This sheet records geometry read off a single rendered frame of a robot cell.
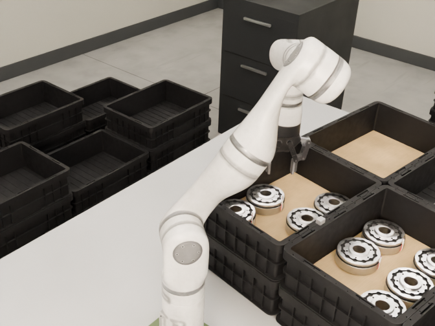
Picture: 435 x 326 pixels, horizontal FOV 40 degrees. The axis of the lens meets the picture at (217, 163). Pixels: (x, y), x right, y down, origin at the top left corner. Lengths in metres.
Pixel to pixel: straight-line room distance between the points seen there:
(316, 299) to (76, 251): 0.68
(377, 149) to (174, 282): 0.94
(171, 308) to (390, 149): 0.96
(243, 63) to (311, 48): 2.08
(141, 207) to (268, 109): 0.82
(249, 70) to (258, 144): 2.05
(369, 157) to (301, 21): 1.16
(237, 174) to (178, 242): 0.18
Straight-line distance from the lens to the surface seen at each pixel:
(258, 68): 3.10
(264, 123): 1.10
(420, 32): 4.92
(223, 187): 1.15
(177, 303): 1.28
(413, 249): 1.57
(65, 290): 1.58
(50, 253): 1.69
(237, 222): 1.41
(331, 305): 1.33
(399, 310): 1.35
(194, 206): 1.21
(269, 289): 1.45
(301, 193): 1.69
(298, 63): 1.07
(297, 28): 2.90
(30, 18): 4.46
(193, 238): 1.17
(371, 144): 1.98
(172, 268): 1.21
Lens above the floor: 1.78
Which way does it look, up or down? 32 degrees down
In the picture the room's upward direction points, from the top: 3 degrees clockwise
